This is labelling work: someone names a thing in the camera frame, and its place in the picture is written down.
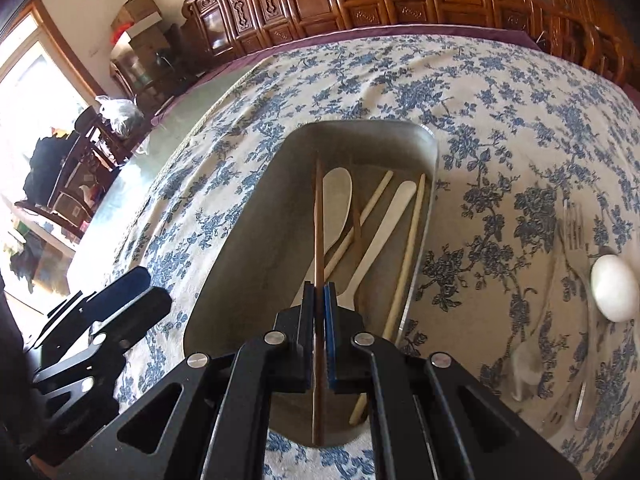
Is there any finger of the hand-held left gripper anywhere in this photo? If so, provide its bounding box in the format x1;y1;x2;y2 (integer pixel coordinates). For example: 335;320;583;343
31;287;173;397
30;266;152;352

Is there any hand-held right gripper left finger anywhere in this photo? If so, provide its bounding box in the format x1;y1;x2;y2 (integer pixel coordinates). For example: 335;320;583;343
52;282;321;480

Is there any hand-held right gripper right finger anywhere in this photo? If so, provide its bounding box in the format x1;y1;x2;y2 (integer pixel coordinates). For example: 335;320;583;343
320;282;586;480

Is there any grey metal tray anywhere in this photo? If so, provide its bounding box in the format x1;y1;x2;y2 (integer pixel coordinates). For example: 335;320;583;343
182;120;441;448

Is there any dark brown wooden chopstick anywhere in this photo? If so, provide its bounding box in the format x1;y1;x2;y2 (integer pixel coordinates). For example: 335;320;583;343
349;155;365;273
311;157;326;448

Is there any light bamboo chopstick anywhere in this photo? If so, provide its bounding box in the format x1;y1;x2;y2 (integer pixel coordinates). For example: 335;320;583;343
322;170;396;281
349;173;427;427

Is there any pale wooden spatula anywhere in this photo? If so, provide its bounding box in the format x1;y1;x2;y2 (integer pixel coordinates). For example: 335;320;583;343
292;166;353;311

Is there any wooden dining chair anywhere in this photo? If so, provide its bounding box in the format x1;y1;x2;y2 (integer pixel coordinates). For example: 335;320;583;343
15;130;122;241
75;105;151;163

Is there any dark cloth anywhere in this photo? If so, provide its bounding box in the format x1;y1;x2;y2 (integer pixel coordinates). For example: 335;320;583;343
22;132;81;202

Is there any clear plastic bag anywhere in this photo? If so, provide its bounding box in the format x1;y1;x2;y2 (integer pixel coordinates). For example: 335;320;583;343
95;95;151;136

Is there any clear plastic spoon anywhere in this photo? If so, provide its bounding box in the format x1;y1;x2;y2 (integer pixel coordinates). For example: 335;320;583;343
505;340;547;402

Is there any blue floral tablecloth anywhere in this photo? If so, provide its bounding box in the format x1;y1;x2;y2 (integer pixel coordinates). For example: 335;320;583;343
112;34;640;480

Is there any white cardboard box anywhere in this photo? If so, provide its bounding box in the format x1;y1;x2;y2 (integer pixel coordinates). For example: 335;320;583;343
110;20;167;49

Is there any clear plastic fork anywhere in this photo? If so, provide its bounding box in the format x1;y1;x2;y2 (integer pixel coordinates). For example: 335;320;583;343
560;197;589;271
545;380;597;433

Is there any brown cardboard box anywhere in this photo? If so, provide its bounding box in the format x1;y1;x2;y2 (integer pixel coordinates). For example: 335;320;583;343
111;0;161;31

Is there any round white plastic spoon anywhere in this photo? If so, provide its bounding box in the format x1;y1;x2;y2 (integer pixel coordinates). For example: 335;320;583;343
590;254;640;322

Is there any carved wooden armchair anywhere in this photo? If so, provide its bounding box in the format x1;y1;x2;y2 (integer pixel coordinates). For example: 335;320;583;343
530;0;640;86

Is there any wooden door frame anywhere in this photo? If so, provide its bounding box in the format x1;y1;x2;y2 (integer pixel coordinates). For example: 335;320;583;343
0;0;108;111

